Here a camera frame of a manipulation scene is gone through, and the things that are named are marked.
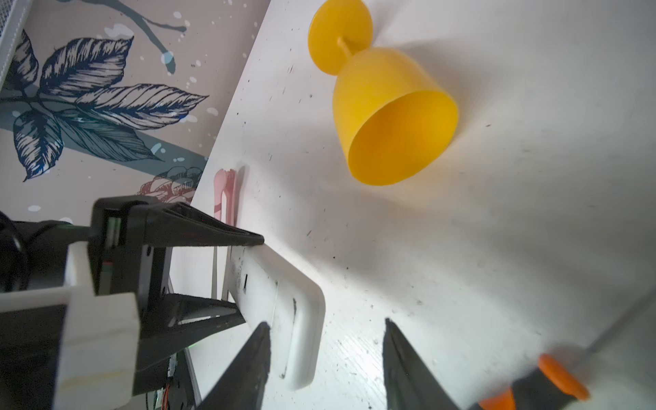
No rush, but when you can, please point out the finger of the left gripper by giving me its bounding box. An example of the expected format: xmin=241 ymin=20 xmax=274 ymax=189
xmin=136 ymin=294 xmax=245 ymax=375
xmin=130 ymin=201 xmax=265 ymax=248

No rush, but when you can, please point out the orange black screwdriver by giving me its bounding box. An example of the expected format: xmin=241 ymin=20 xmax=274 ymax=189
xmin=471 ymin=289 xmax=655 ymax=410

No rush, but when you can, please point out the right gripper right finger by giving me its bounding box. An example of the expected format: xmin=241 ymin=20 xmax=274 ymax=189
xmin=383 ymin=318 xmax=458 ymax=410

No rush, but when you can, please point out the white wire mesh shelf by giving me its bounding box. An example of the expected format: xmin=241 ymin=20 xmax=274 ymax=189
xmin=0 ymin=0 xmax=32 ymax=85

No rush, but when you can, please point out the grey white remote control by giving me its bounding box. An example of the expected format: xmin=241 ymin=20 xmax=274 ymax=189
xmin=224 ymin=244 xmax=326 ymax=391

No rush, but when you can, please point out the yellow plastic goblet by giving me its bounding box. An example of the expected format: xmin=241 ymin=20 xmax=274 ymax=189
xmin=307 ymin=0 xmax=459 ymax=186

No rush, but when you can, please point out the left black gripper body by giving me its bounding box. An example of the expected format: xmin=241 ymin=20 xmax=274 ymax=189
xmin=1 ymin=196 xmax=172 ymax=409

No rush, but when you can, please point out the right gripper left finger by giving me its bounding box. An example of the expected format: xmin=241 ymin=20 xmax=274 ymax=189
xmin=196 ymin=322 xmax=271 ymax=410

